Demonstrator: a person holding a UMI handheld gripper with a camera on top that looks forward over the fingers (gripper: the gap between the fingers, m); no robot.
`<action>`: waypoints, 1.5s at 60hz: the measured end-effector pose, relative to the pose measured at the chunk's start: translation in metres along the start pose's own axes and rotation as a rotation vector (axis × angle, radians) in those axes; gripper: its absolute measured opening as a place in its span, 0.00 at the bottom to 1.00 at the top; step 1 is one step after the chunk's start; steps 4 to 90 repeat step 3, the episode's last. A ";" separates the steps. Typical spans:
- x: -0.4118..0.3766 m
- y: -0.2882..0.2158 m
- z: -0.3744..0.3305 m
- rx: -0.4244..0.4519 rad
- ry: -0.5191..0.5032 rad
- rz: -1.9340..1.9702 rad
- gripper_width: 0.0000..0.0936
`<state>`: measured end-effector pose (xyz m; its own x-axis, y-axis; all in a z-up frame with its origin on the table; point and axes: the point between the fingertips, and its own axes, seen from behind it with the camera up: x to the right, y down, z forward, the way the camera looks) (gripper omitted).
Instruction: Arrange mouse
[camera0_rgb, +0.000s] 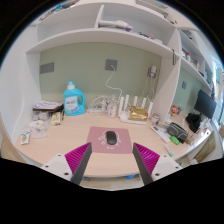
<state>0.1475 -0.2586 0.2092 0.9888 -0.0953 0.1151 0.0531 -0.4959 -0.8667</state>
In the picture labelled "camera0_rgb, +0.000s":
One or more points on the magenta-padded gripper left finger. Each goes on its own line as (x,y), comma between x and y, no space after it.
(55,165)

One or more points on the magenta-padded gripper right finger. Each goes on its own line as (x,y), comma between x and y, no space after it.
(165,165)

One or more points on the black computer mouse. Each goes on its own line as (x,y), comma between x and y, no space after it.
(111,138)

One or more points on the pink mouse pad with drawing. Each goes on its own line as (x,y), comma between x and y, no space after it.
(95,140)

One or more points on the white green marker pen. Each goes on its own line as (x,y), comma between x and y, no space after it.
(169,150)

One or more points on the green small object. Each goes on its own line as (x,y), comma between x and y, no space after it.
(174,140)

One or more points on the white remote control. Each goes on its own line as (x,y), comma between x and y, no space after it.
(160,133)

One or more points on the grey zip pouch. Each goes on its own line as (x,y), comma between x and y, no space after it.
(178,131)

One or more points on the clear plastic bags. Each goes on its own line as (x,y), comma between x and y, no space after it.
(36,128)

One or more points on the yellow packet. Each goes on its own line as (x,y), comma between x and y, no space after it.
(56,118)

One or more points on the small white jar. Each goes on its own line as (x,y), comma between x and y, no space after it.
(155,119)

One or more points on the black bag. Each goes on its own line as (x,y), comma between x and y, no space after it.
(193,121)

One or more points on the red toy figure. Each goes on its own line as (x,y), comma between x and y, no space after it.
(175,110)

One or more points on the gold snack bag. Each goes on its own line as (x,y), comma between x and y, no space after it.
(137,114)

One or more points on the stack of papers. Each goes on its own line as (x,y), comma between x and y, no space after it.
(48,105)

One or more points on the white router with antennas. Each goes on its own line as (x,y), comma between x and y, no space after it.
(124,117)

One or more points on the blue detergent bottle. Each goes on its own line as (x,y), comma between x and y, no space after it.
(74,105)

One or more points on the black monitor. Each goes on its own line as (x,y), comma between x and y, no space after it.
(205,104)

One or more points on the clear plastic bottle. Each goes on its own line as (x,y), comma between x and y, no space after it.
(112,110)

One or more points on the white shelf unit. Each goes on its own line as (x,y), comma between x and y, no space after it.
(100,35)

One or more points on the white wall charger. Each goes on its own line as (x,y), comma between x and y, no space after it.
(152,70)

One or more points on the grey wall plate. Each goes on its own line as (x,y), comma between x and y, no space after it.
(46,68)

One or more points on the grey wall outlet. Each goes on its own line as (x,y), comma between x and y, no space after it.
(110,64)

